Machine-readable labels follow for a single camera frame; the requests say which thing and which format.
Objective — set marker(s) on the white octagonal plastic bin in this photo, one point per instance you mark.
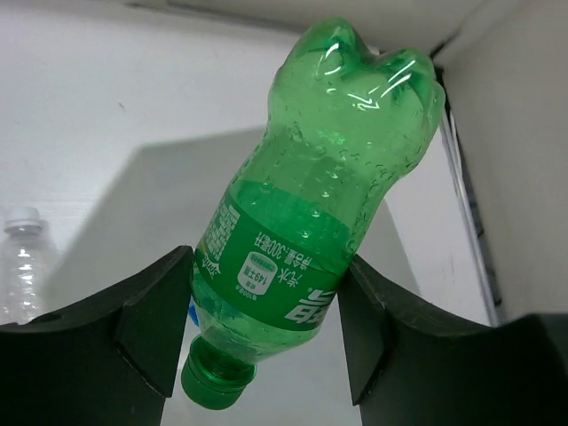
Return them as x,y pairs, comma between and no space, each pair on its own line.
165,196

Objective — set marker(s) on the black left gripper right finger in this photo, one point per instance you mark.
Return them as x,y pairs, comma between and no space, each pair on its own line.
412,363

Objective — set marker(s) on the clear unlabeled plastic bottle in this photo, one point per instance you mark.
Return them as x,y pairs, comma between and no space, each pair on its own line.
27,257

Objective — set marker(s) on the green plastic soda bottle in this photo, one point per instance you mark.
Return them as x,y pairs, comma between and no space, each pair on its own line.
344,125

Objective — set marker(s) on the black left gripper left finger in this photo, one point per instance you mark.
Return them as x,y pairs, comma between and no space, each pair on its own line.
109,359

